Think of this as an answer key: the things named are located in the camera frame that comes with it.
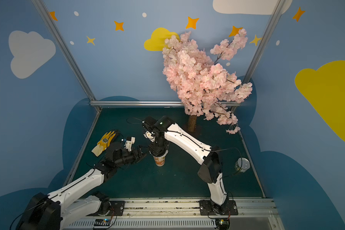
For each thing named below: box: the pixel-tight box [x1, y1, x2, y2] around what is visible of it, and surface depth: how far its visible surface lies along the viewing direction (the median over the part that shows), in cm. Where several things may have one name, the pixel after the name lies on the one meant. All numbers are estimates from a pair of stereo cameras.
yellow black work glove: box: [91, 130, 116, 157], surface depth 100 cm
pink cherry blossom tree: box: [162, 29, 253, 135], surface depth 71 cm
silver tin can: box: [234, 157, 251, 173], surface depth 88 cm
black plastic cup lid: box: [149, 146, 167, 158], surface depth 69 cm
